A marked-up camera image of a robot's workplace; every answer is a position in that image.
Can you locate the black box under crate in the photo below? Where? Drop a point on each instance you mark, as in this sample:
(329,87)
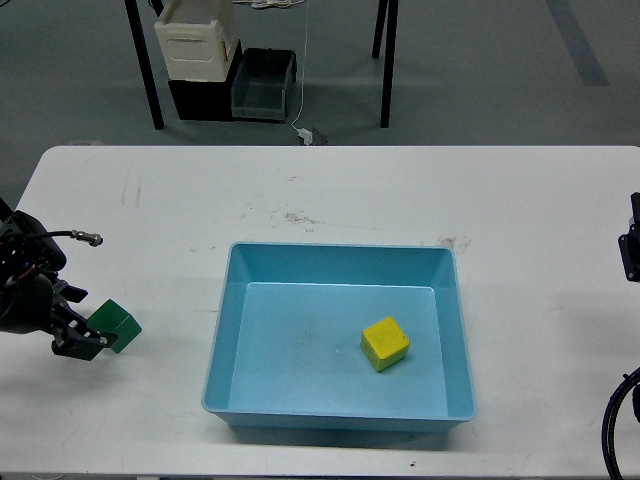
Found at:
(206,101)

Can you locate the blue plastic tray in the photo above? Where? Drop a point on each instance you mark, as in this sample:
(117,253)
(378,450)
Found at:
(286,351)

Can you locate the green block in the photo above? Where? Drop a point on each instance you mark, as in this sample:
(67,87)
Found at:
(112,318)

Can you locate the yellow block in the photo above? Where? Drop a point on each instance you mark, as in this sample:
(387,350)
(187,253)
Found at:
(384,343)

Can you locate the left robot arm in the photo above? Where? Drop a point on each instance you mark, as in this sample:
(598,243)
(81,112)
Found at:
(29,249)

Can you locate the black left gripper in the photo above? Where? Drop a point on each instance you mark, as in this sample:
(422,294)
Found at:
(27,308)

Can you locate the black table leg right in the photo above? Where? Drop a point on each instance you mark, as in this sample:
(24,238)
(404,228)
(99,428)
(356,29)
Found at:
(384,42)

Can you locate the black table leg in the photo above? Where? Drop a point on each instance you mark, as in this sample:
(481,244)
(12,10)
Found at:
(140,46)
(384,42)

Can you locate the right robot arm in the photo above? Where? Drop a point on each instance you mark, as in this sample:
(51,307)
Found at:
(628,244)

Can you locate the cream plastic crate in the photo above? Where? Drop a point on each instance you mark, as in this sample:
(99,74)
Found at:
(198,39)

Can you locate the black table leg left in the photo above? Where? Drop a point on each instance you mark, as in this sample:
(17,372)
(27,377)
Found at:
(140,46)

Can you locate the dark grey storage bin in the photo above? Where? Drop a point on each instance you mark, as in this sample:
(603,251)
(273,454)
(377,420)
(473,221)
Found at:
(262,84)

